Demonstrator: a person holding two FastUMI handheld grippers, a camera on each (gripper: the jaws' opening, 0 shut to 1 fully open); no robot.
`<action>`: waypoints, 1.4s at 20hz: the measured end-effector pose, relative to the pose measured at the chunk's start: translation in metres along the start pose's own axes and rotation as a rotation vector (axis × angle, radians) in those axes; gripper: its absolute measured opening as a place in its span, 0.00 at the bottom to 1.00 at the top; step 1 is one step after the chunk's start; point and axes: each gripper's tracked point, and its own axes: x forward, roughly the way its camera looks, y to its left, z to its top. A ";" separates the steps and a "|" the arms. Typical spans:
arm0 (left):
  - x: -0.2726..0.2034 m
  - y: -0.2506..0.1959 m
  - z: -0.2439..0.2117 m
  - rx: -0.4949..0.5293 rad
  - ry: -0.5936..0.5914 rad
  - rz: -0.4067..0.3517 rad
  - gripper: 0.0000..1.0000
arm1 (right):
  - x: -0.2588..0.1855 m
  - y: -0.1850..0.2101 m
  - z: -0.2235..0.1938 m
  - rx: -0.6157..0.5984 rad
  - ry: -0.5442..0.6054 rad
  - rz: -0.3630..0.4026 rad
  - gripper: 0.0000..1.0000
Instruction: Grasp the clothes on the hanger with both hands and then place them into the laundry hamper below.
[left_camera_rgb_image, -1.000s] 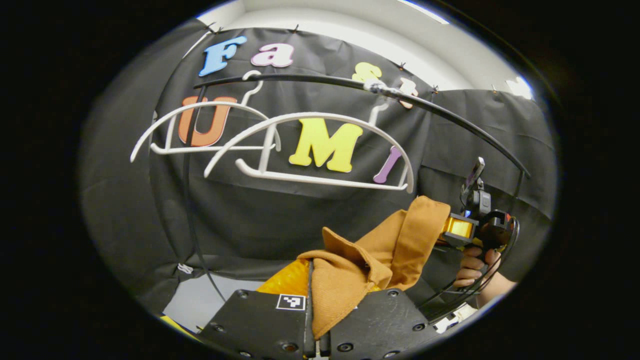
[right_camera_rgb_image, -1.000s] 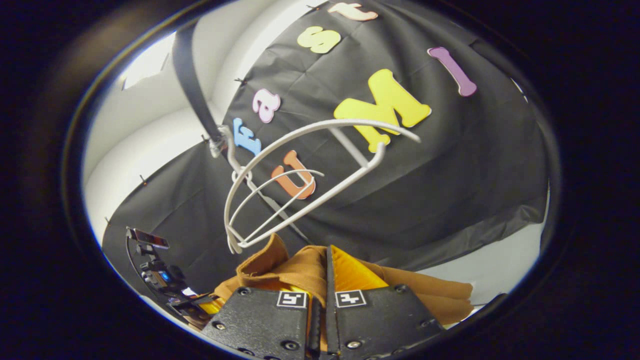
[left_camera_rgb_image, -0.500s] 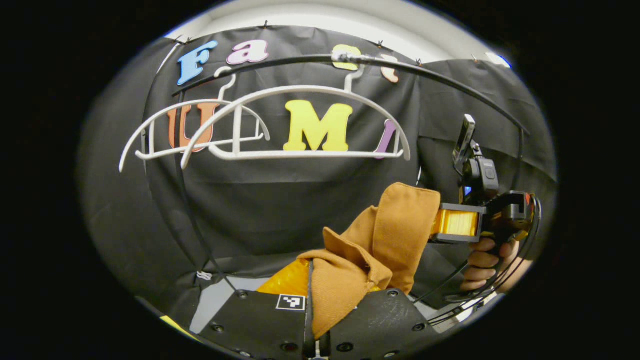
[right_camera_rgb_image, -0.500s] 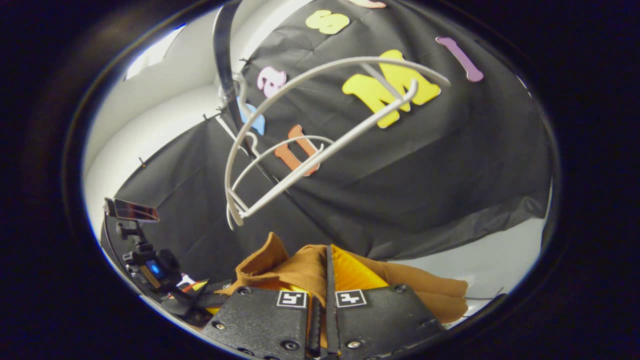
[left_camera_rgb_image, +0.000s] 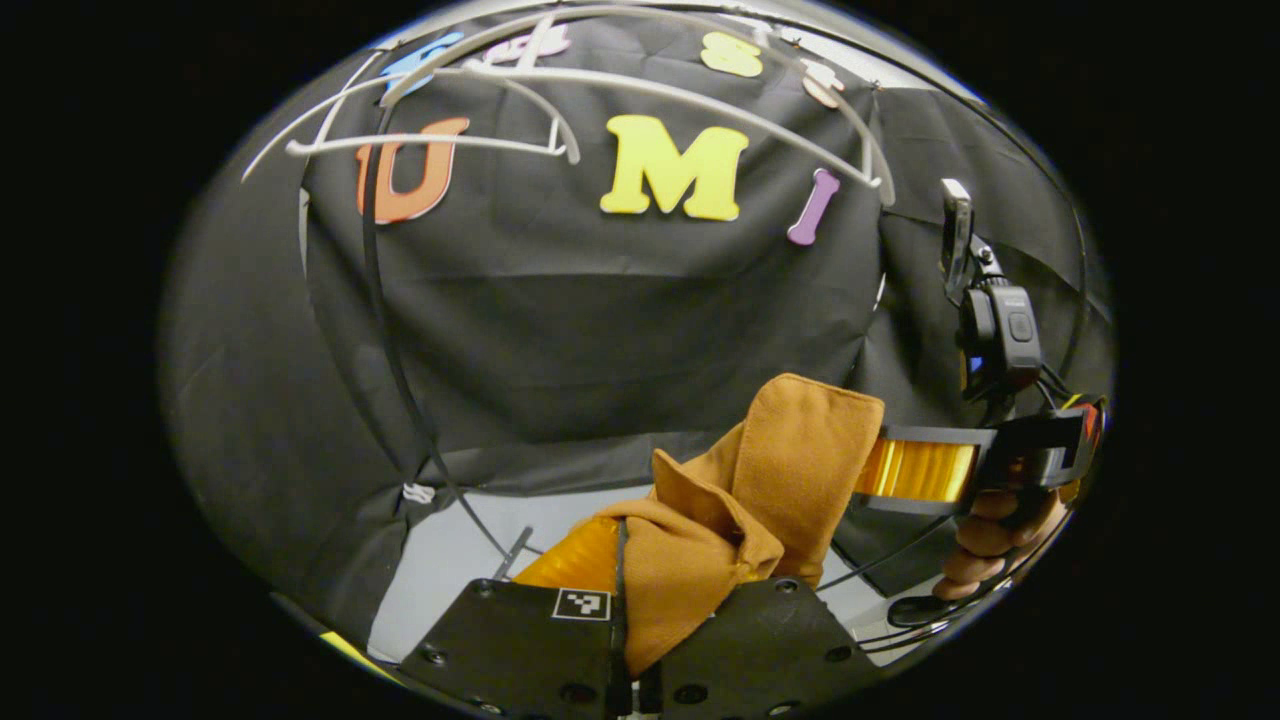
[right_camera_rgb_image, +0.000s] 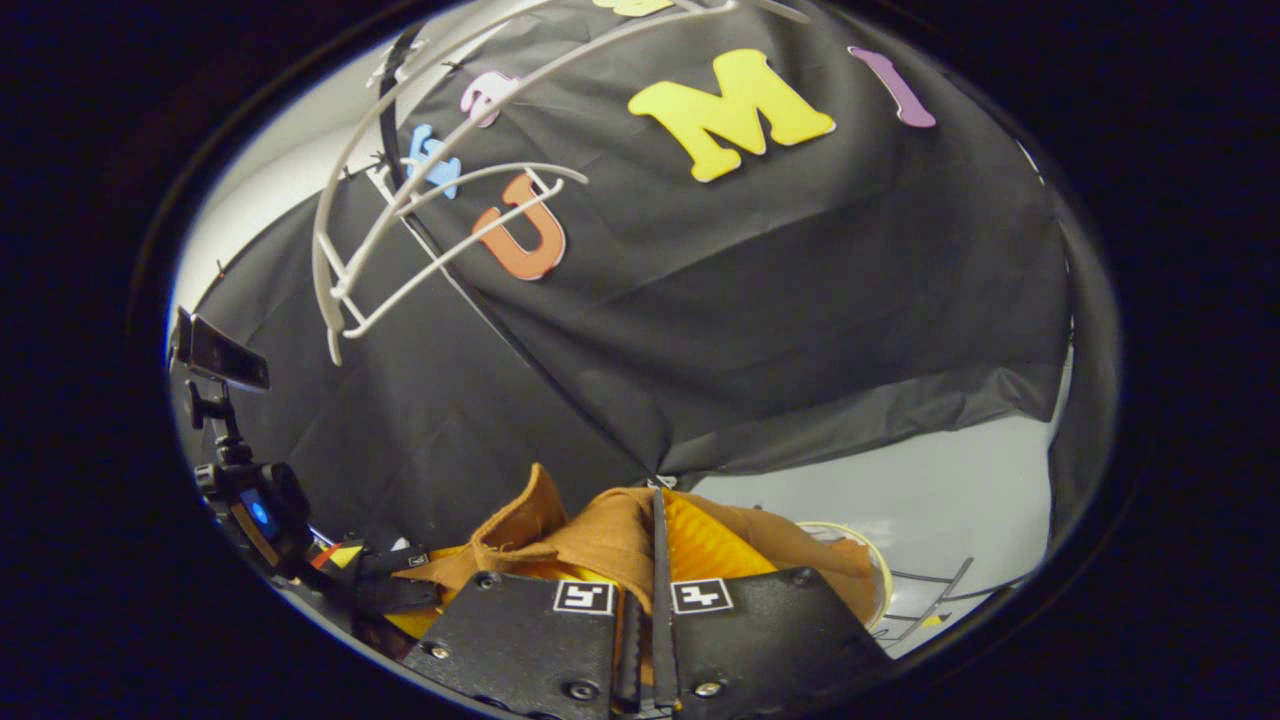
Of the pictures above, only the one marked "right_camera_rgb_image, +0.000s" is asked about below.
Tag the white plastic clothes hanger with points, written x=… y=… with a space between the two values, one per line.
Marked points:
x=318 y=240
x=450 y=262

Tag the cream laundry hamper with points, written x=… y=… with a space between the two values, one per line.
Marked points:
x=872 y=560

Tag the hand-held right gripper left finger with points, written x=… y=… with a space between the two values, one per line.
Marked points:
x=520 y=640

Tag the brown collared shirt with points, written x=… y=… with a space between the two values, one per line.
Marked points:
x=590 y=535

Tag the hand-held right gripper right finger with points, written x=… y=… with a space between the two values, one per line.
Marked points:
x=780 y=640

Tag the black backdrop cloth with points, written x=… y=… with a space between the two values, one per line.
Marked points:
x=800 y=300

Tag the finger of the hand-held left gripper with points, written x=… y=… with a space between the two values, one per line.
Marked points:
x=395 y=596
x=395 y=562

